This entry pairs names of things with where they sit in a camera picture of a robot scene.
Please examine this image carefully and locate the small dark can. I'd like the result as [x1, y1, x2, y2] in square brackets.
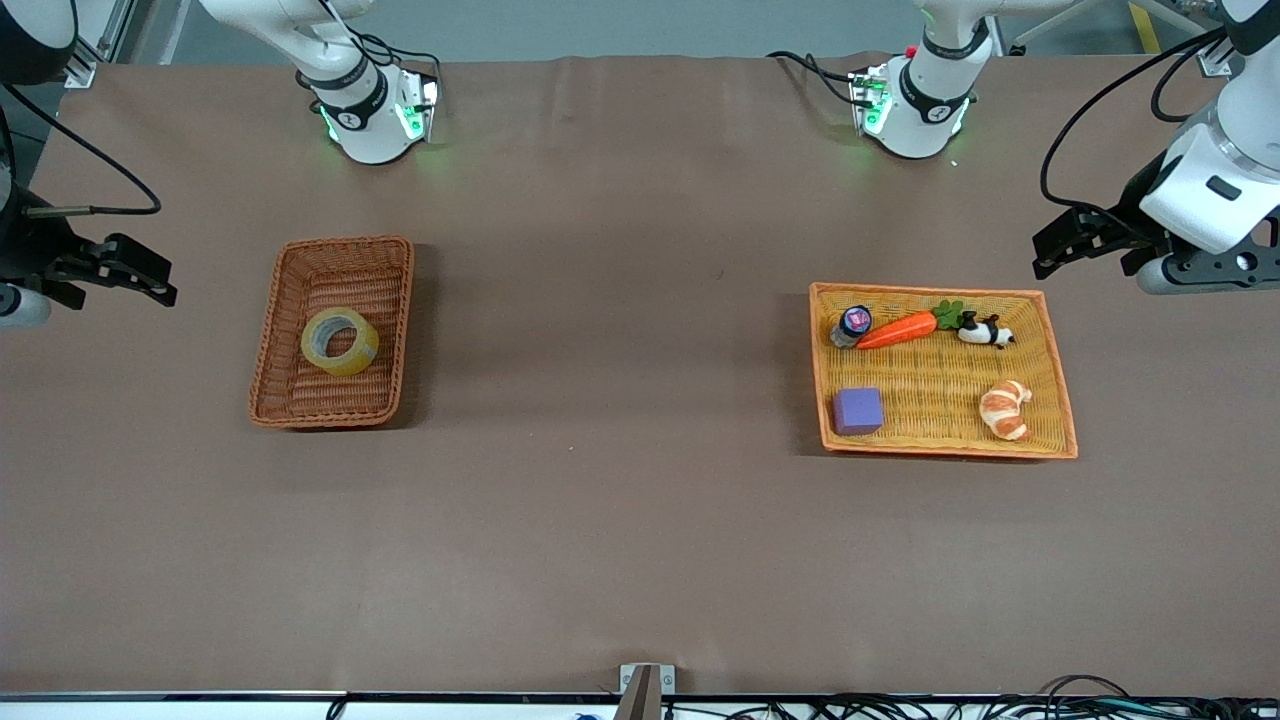
[829, 305, 874, 350]

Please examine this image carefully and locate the toy croissant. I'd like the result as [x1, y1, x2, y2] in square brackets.
[979, 379, 1033, 442]

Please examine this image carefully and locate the black base cable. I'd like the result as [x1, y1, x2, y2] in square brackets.
[768, 50, 861, 106]
[295, 30, 443, 116]

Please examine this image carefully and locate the yellow wicker basket orange rim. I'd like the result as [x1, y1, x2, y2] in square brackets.
[810, 283, 1080, 461]

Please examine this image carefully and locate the black cable bundle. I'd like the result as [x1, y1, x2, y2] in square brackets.
[660, 675, 1280, 720]

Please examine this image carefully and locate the aluminium frame profile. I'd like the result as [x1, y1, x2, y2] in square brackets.
[55, 0, 151, 89]
[1195, 0, 1280, 79]

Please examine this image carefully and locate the black left base cable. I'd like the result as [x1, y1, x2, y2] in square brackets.
[768, 50, 861, 106]

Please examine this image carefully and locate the brown wicker basket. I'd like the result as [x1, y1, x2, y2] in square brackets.
[247, 235, 416, 431]

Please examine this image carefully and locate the purple foam cube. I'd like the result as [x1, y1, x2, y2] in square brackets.
[833, 387, 885, 437]

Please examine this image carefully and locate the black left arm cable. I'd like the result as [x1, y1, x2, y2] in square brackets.
[1040, 28, 1231, 241]

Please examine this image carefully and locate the orange toy carrot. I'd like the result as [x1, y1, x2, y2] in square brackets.
[855, 300, 967, 351]

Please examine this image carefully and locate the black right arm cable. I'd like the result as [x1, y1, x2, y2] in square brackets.
[0, 85, 161, 217]

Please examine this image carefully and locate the brown table cover cloth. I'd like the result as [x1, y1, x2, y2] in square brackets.
[0, 55, 1280, 696]

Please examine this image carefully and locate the clear yellowish tape roll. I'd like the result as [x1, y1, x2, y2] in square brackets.
[300, 307, 381, 378]

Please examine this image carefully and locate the black right base cable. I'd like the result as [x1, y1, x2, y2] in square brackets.
[295, 30, 443, 116]

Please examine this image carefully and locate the metal table edge bracket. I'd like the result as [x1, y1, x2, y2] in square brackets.
[618, 663, 677, 720]

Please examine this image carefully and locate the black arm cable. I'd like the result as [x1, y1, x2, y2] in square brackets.
[1040, 28, 1231, 241]
[0, 85, 161, 217]

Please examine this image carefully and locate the toy panda figure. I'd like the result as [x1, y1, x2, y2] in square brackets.
[955, 313, 1016, 350]

